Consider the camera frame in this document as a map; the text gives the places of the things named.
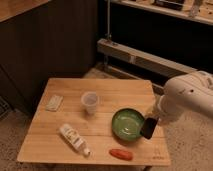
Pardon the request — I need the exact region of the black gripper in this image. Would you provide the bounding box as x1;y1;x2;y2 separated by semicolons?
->
140;118;158;139

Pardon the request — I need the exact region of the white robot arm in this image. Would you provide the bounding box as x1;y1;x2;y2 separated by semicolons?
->
140;71;213;139

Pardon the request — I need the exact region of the green ceramic bowl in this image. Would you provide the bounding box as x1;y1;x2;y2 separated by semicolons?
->
111;108;145;142

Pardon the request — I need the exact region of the red oblong object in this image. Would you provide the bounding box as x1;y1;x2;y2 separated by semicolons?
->
109;149;133;161

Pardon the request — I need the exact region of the wooden table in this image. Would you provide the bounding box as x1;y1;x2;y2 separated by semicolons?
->
17;78;170;166

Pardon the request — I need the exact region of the white lotion tube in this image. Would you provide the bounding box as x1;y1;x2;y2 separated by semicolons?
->
59;124;91;157

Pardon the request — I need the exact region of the wooden shelf with items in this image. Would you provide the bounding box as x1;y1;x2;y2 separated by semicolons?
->
111;0;213;26

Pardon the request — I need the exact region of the vertical metal pole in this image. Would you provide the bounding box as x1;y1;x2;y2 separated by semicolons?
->
106;0;111;42

